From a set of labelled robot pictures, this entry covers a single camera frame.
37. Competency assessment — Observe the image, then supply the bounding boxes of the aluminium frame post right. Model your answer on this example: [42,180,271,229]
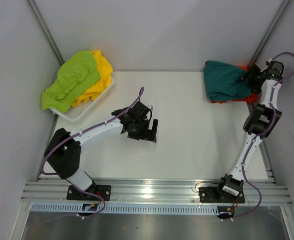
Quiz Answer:
[247,0,293,68]

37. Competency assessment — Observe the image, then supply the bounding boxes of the aluminium frame post left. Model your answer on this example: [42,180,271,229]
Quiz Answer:
[25,0,64,65]

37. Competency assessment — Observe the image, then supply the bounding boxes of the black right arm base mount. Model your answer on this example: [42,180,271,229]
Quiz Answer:
[194,174,245,204]

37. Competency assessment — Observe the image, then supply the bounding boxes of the white perforated plastic basket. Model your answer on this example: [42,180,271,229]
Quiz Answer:
[50,77,114,122]

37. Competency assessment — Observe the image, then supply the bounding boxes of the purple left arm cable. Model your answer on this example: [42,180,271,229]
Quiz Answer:
[41,86,154,222]

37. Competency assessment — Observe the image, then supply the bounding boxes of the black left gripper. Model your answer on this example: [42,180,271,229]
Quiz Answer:
[128,117,158,143]

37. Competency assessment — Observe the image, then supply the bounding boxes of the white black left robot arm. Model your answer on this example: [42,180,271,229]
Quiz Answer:
[44,101,159,200]

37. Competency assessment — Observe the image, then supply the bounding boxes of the yellow shorts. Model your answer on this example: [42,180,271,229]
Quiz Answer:
[71,50,113,107]

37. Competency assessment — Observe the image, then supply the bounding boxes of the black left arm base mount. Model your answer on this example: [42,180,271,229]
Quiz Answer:
[66,184,111,201]

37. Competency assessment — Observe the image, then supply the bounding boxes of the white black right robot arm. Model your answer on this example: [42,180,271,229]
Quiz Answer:
[215,59,284,202]

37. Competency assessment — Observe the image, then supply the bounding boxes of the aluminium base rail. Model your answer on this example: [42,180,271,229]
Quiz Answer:
[20,177,293,207]

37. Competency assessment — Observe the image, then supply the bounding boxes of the teal shorts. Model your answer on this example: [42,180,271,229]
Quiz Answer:
[203,59,254,102]

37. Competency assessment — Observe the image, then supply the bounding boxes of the white slotted cable duct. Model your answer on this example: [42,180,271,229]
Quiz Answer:
[31,202,231,216]

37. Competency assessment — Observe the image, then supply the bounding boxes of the orange shorts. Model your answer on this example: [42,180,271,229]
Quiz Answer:
[210,64,259,104]

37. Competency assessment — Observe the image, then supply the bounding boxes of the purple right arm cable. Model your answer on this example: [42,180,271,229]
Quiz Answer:
[194,51,294,222]

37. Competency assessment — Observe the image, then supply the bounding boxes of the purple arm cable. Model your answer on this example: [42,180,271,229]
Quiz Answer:
[194,51,294,222]
[41,86,154,222]

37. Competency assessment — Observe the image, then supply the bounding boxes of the lime green shorts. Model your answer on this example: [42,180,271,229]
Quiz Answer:
[41,50,100,113]

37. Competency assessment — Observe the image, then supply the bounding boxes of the aluminium frame post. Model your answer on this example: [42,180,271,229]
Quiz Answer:
[247,0,293,68]
[25,0,64,65]

